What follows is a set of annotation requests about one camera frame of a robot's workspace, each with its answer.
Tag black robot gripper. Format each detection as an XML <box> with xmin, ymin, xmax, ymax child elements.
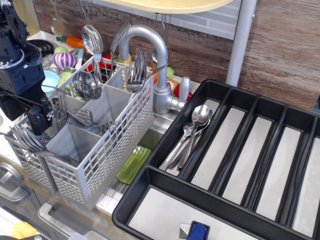
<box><xmin>0</xmin><ymin>42</ymin><xmax>54</xmax><ymax>136</ymax></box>

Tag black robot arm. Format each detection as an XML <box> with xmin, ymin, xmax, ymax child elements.
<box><xmin>0</xmin><ymin>0</ymin><xmax>53</xmax><ymax>136</ymax></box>

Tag steel forks middle basket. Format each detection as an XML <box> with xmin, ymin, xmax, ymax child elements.
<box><xmin>51</xmin><ymin>92</ymin><xmax>115</xmax><ymax>135</ymax></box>

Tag steel ladle spoons in basket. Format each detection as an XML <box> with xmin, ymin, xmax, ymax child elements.
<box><xmin>71</xmin><ymin>71</ymin><xmax>103</xmax><ymax>101</ymax></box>

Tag grey plastic cutlery basket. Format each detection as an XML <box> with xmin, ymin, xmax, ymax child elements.
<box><xmin>6</xmin><ymin>62</ymin><xmax>155</xmax><ymax>209</ymax></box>

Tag large steel serving spoon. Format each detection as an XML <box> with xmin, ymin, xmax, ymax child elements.
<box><xmin>81</xmin><ymin>24</ymin><xmax>104</xmax><ymax>81</ymax></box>

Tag steel spoon in tray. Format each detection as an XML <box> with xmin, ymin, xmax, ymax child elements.
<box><xmin>177</xmin><ymin>104</ymin><xmax>210</xmax><ymax>170</ymax></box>
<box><xmin>159</xmin><ymin>122</ymin><xmax>195</xmax><ymax>171</ymax></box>

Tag black cutlery tray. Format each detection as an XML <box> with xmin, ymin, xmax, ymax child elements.
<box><xmin>112</xmin><ymin>79</ymin><xmax>320</xmax><ymax>240</ymax></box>

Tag steel forks front left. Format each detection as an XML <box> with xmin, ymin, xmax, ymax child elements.
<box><xmin>10</xmin><ymin>125</ymin><xmax>79</xmax><ymax>167</ymax></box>

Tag light blue plastic bowl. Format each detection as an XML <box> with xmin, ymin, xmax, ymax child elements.
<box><xmin>41</xmin><ymin>70</ymin><xmax>60</xmax><ymax>96</ymax></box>

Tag purple striped toy onion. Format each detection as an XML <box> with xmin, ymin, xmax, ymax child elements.
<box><xmin>53</xmin><ymin>52</ymin><xmax>77</xmax><ymax>70</ymax></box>

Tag black stove burner coil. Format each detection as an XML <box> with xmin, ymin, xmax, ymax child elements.
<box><xmin>28</xmin><ymin>39</ymin><xmax>55</xmax><ymax>57</ymax></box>

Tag orange toy carrot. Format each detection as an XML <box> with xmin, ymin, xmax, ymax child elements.
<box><xmin>56</xmin><ymin>35</ymin><xmax>86</xmax><ymax>50</ymax></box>

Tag hanging metal strainer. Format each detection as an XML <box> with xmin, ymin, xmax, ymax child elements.
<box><xmin>50</xmin><ymin>0</ymin><xmax>65</xmax><ymax>37</ymax></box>

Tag steel forks cluster back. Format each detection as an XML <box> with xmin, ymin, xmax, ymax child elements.
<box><xmin>126</xmin><ymin>48</ymin><xmax>147</xmax><ymax>93</ymax></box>

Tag silver kitchen faucet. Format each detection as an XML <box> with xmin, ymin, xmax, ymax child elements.
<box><xmin>118</xmin><ymin>24</ymin><xmax>186</xmax><ymax>114</ymax></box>

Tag steel fork leaning on faucet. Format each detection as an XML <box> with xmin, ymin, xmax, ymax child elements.
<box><xmin>110</xmin><ymin>22</ymin><xmax>131</xmax><ymax>62</ymax></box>

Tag wooden shelf board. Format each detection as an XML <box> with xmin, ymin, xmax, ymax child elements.
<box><xmin>104</xmin><ymin>0</ymin><xmax>232</xmax><ymax>14</ymax></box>

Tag blue sponge block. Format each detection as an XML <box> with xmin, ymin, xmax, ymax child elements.
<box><xmin>179</xmin><ymin>221</ymin><xmax>210</xmax><ymax>240</ymax></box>

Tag white metal post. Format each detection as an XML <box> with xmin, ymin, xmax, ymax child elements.
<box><xmin>226</xmin><ymin>0</ymin><xmax>257</xmax><ymax>87</ymax></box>

